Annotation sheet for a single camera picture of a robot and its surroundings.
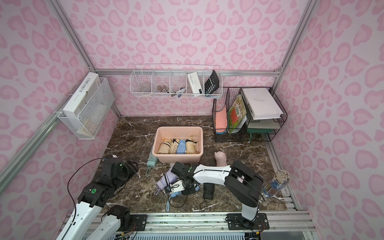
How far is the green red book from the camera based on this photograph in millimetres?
971

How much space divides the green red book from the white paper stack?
37 millimetres

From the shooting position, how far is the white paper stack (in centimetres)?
91
